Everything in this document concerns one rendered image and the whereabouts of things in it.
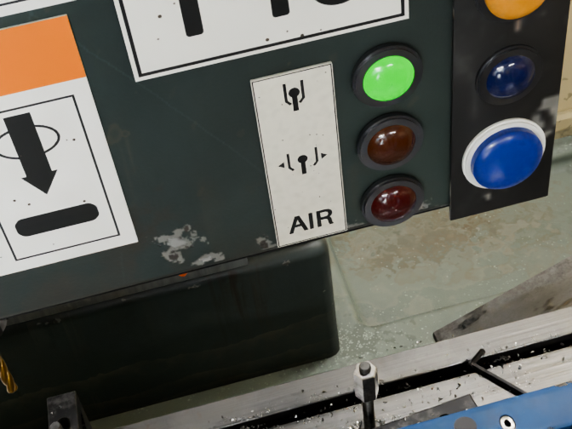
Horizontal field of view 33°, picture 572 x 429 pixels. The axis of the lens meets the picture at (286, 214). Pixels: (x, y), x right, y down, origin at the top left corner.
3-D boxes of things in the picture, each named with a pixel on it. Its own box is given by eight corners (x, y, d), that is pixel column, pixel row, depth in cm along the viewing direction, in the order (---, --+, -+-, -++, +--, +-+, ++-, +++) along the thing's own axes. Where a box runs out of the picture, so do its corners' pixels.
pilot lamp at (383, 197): (420, 219, 40) (420, 180, 38) (370, 231, 40) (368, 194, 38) (416, 209, 40) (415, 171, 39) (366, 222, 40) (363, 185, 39)
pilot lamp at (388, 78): (420, 99, 36) (419, 49, 34) (363, 112, 35) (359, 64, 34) (414, 89, 36) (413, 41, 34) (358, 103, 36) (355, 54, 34)
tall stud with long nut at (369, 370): (385, 437, 112) (380, 372, 103) (362, 443, 112) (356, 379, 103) (377, 418, 114) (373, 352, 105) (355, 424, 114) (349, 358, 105)
